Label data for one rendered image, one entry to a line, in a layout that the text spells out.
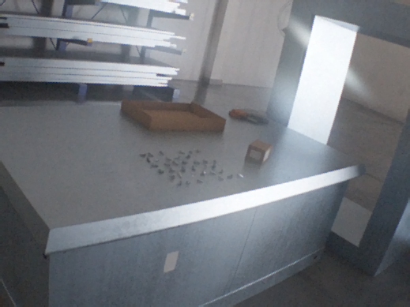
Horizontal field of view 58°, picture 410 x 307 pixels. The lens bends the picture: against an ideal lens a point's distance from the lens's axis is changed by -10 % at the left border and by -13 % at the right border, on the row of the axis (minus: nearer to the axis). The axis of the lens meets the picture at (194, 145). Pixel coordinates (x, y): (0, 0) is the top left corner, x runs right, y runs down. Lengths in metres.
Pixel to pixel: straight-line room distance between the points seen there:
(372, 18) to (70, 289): 2.11
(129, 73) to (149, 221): 4.26
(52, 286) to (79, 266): 0.10
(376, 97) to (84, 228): 10.30
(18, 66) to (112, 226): 3.79
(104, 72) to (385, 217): 3.77
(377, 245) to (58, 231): 1.93
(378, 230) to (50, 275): 1.89
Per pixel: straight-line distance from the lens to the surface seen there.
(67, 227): 1.00
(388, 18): 2.47
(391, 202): 2.43
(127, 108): 1.99
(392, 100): 10.81
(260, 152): 1.70
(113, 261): 1.22
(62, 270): 1.14
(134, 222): 1.10
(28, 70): 4.75
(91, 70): 5.04
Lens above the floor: 1.18
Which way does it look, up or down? 18 degrees down
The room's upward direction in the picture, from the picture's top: 13 degrees clockwise
